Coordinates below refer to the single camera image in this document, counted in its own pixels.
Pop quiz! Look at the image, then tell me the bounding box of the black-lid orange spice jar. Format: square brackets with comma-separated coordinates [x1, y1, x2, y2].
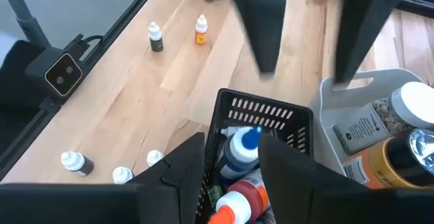
[341, 128, 434, 190]

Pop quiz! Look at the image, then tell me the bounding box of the white-lid spice jar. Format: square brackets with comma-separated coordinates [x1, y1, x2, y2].
[333, 81, 434, 155]

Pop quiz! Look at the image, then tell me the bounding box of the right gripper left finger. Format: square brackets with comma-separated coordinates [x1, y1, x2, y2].
[0, 132, 206, 224]

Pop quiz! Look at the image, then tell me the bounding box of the blue food colouring bottle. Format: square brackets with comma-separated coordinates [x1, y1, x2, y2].
[216, 126, 264, 184]

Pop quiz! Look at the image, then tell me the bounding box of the black aluminium table frame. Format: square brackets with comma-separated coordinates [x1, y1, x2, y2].
[0, 0, 170, 181]

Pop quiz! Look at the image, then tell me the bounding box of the grey plastic bin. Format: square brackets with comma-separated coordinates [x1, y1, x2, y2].
[309, 68, 425, 181]

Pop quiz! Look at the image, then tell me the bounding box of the orange food colouring bottle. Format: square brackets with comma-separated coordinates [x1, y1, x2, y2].
[207, 169, 271, 224]

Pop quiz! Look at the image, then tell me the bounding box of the small yellow dropper bottle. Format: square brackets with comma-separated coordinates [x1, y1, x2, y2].
[195, 14, 209, 45]

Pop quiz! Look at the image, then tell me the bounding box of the small dark dropper bottle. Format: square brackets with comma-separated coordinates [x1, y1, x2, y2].
[112, 166, 134, 185]
[148, 21, 165, 53]
[60, 151, 95, 177]

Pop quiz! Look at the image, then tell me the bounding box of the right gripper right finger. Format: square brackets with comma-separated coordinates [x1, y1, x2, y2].
[258, 134, 434, 224]

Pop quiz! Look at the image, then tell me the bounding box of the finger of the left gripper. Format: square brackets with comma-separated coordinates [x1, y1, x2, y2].
[334, 0, 413, 86]
[222, 0, 290, 76]

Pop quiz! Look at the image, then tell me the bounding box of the small red-orange dropper bottle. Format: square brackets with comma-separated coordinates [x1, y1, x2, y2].
[146, 149, 165, 168]

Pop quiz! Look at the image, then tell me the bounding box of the grey metal stand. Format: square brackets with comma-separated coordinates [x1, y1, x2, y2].
[0, 0, 52, 48]

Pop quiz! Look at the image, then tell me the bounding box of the black plastic basket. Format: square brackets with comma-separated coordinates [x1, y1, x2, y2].
[196, 88, 315, 224]

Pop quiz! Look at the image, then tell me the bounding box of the black table-level camera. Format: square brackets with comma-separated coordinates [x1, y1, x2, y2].
[24, 45, 85, 99]

